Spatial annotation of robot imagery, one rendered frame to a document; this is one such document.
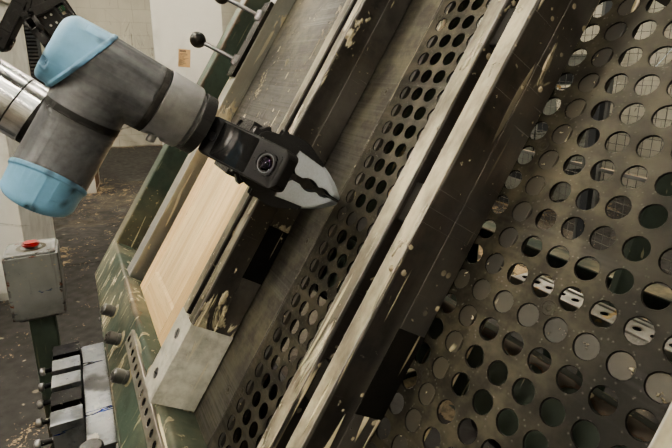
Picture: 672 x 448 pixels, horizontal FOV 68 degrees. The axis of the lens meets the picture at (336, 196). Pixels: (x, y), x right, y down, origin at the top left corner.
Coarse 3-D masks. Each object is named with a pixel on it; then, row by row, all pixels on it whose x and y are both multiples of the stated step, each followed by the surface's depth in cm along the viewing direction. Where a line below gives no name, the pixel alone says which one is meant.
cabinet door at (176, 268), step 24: (216, 168) 109; (192, 192) 114; (216, 192) 102; (240, 192) 92; (192, 216) 108; (216, 216) 97; (168, 240) 113; (192, 240) 102; (216, 240) 91; (168, 264) 107; (192, 264) 96; (144, 288) 112; (168, 288) 101; (192, 288) 90; (168, 312) 94
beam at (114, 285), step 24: (120, 264) 124; (120, 288) 115; (120, 312) 107; (144, 312) 102; (144, 336) 91; (120, 360) 94; (144, 360) 85; (120, 384) 89; (120, 408) 84; (168, 408) 73; (120, 432) 80; (168, 432) 68; (192, 432) 70
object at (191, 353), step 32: (352, 0) 75; (384, 0) 73; (352, 32) 72; (384, 32) 75; (320, 64) 75; (352, 64) 73; (320, 96) 72; (352, 96) 75; (288, 128) 75; (320, 128) 73; (256, 224) 72; (288, 224) 74; (224, 256) 72; (256, 256) 73; (224, 288) 72; (256, 288) 74; (192, 320) 71; (224, 320) 73; (160, 352) 75; (192, 352) 72; (224, 352) 74; (160, 384) 71; (192, 384) 73
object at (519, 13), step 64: (512, 0) 47; (576, 0) 46; (512, 64) 44; (448, 128) 47; (512, 128) 46; (448, 192) 44; (384, 256) 47; (448, 256) 46; (384, 320) 44; (320, 384) 44; (384, 384) 46
